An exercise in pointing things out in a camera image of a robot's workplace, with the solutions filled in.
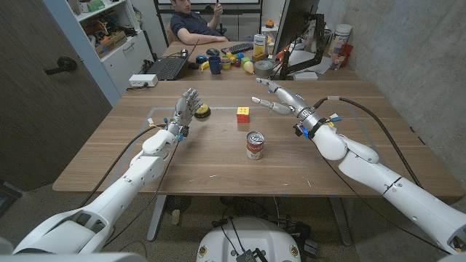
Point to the brown wooden toy block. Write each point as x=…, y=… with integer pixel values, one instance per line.
x=259, y=56

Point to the red plastic cup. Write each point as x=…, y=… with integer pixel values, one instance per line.
x=346, y=52

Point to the colourful puzzle cube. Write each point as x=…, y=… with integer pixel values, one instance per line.
x=243, y=114

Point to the dark blue mug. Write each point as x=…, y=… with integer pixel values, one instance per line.
x=215, y=65

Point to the white wipes canister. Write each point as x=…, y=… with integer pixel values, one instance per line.
x=339, y=38

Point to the orange toy pieces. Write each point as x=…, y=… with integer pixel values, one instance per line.
x=269, y=23

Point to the black computer monitor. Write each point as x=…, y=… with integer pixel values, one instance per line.
x=293, y=22

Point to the cardboard box with clutter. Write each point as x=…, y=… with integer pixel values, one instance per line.
x=111, y=43

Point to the white shelf cabinet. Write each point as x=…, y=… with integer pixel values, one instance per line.
x=123, y=62

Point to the black floor fan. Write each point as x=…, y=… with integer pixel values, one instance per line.
x=178, y=203

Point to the flat white box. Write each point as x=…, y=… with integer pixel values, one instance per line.
x=306, y=76

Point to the white power strip box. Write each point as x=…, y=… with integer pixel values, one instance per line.
x=142, y=80

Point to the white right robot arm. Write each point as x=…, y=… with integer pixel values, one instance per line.
x=364, y=167

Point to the yellow toy banana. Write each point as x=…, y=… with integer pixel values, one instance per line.
x=204, y=66

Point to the grey table leg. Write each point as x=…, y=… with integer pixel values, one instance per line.
x=156, y=218
x=341, y=222

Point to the white yellow carton box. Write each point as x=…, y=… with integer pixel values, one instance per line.
x=260, y=44

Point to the black keyboard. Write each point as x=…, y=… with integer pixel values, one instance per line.
x=238, y=48

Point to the colourful stacking cups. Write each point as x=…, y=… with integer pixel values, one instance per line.
x=226, y=63

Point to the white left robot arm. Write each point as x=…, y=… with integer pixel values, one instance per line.
x=145, y=171

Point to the green toy block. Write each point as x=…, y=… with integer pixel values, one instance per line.
x=245, y=60

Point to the pale yellow toy pear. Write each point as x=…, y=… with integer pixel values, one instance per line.
x=248, y=67

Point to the person in dark shirt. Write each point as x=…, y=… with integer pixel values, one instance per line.
x=193, y=23

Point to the dark computer mouse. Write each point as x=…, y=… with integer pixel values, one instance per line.
x=213, y=52

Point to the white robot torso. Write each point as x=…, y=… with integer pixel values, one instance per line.
x=251, y=236

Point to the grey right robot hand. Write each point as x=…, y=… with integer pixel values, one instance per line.
x=291, y=102

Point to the black laptop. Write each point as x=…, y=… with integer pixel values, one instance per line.
x=169, y=67

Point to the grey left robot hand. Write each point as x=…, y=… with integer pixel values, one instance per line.
x=185, y=109

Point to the yellow push button black base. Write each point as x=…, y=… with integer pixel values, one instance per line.
x=204, y=111

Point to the dark wooden door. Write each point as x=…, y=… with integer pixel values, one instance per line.
x=36, y=109

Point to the red white soup can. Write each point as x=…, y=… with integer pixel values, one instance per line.
x=255, y=147

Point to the grey duct tape roll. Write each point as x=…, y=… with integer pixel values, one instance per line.
x=263, y=67

